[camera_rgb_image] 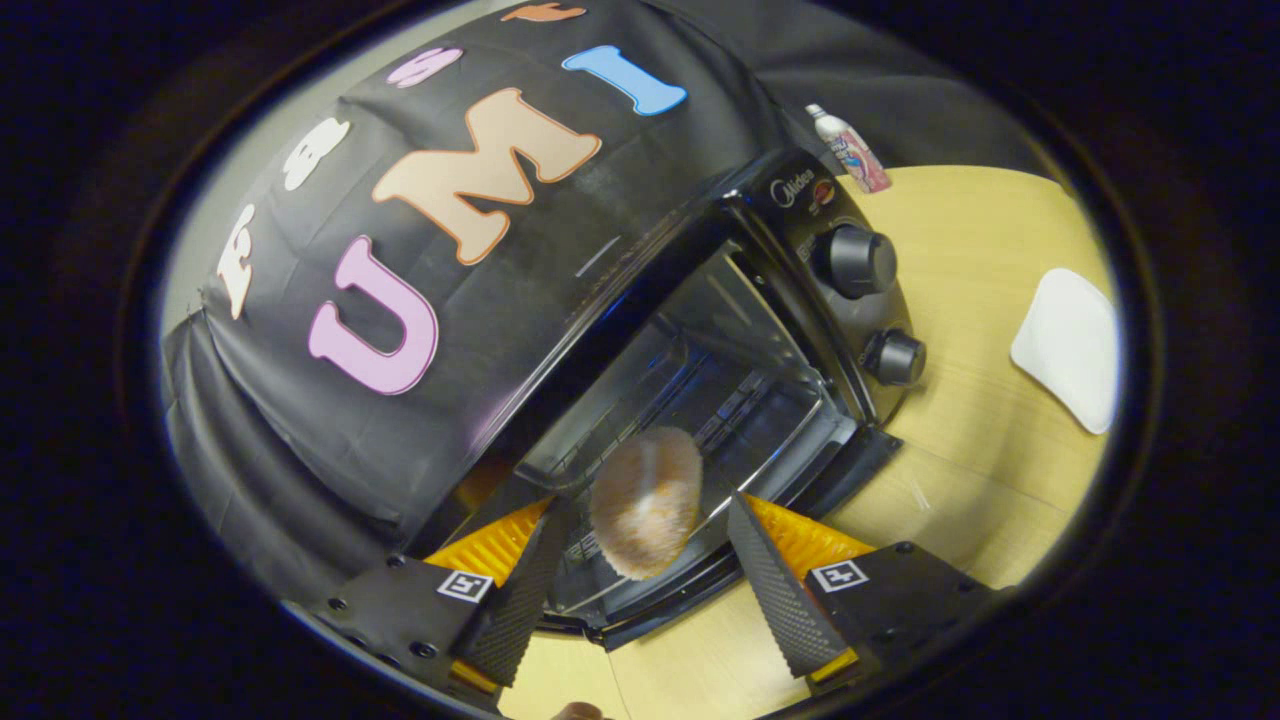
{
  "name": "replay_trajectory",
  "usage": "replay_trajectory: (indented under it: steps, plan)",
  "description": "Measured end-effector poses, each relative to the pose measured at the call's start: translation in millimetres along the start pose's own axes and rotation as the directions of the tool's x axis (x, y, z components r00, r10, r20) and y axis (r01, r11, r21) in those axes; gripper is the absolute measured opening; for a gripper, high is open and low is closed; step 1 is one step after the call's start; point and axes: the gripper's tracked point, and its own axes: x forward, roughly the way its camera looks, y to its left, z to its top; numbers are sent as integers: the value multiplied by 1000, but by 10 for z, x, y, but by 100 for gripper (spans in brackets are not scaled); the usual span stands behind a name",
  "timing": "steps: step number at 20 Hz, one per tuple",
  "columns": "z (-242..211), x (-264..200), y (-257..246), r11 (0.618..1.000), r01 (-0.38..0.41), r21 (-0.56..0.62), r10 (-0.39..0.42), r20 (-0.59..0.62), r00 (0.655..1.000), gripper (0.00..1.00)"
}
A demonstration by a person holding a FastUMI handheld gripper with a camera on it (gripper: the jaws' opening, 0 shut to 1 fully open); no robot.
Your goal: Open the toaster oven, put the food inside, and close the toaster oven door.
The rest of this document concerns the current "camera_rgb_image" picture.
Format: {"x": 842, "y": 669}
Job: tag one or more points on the black toaster oven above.
{"x": 790, "y": 330}

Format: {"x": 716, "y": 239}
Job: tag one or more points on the white square plate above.
{"x": 1070, "y": 345}

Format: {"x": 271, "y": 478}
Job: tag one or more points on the round sugared bread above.
{"x": 645, "y": 505}

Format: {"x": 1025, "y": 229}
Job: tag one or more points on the white pink spray bottle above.
{"x": 852, "y": 150}

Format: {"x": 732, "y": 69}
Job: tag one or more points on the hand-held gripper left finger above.
{"x": 525, "y": 595}

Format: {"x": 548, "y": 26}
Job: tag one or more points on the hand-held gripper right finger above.
{"x": 775, "y": 590}

